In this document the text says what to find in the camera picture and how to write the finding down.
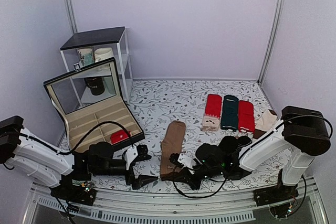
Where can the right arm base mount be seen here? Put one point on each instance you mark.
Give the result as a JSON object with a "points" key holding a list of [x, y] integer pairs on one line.
{"points": [[274, 194]]}

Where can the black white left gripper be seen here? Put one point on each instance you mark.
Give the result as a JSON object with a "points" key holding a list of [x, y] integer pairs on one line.
{"points": [[138, 182]]}

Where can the red sock with face pattern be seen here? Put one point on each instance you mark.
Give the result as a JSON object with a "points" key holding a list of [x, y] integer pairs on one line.
{"points": [[212, 113]]}

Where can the red white sock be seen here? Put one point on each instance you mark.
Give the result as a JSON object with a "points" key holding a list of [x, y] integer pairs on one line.
{"points": [[246, 120]]}

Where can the black grey striped sock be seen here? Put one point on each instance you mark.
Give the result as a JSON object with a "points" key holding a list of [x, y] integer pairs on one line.
{"points": [[243, 141]]}

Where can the right aluminium corner post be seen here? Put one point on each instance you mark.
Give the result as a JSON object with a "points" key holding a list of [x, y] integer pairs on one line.
{"points": [[271, 40]]}

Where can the black compartment storage box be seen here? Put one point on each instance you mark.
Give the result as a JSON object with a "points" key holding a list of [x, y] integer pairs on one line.
{"points": [[91, 119]]}

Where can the patterned ceramic mug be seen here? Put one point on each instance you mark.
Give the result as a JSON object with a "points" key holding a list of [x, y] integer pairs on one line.
{"points": [[86, 56]]}

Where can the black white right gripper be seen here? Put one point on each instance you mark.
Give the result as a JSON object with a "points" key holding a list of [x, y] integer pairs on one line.
{"points": [[184, 176]]}

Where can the brown ribbed sock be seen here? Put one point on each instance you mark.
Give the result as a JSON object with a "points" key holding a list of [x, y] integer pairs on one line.
{"points": [[171, 144]]}

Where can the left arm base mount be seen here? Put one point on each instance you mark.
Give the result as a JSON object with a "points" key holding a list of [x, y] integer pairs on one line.
{"points": [[84, 193]]}

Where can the red rolled sock in box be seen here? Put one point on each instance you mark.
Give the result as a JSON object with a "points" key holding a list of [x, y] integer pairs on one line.
{"points": [[119, 136]]}

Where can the cream brown striped sock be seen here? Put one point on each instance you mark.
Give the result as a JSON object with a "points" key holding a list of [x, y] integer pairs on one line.
{"points": [[264, 123]]}

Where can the white frame black top shelf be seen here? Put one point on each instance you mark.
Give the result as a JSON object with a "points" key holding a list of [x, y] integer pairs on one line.
{"points": [[104, 44]]}

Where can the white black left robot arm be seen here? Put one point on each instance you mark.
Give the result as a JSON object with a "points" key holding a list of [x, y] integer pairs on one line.
{"points": [[67, 172]]}

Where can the black sock white stripes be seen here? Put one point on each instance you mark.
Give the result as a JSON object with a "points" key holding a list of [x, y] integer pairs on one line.
{"points": [[229, 145]]}

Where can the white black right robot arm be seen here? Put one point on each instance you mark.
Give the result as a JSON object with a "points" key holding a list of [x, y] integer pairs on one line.
{"points": [[307, 132]]}

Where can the dark green sock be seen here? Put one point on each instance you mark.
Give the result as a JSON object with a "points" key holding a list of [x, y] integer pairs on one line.
{"points": [[229, 119]]}

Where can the black mug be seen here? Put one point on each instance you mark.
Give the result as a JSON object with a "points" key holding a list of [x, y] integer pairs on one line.
{"points": [[95, 84]]}

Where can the white ceramic mug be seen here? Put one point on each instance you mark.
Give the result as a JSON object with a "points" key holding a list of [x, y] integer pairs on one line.
{"points": [[103, 54]]}

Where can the floral patterned table mat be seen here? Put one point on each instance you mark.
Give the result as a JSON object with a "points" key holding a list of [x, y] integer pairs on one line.
{"points": [[156, 103]]}

